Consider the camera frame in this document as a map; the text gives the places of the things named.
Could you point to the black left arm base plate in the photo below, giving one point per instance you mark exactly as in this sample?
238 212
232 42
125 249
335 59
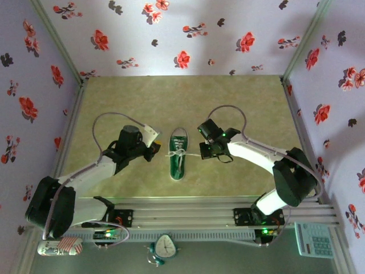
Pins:
125 218

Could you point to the aluminium corner post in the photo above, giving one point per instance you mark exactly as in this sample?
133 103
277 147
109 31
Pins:
60 42
304 42

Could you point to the light blue calculator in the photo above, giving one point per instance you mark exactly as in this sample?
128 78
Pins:
313 241

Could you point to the aluminium side rail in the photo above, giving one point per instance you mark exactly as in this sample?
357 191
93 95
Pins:
70 128
300 128

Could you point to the white shoelace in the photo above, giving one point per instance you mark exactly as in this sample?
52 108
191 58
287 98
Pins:
178 154

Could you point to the aluminium rail frame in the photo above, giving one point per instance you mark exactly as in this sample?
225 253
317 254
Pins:
182 212

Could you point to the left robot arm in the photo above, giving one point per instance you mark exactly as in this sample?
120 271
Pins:
91 174

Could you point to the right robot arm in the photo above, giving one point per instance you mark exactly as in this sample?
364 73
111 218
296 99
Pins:
256 155

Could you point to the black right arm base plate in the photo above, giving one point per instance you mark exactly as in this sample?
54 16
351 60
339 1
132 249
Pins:
242 217

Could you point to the teal alarm clock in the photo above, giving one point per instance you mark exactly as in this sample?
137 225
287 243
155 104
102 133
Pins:
165 246

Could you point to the striped printed tin can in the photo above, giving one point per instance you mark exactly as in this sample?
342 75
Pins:
62 247

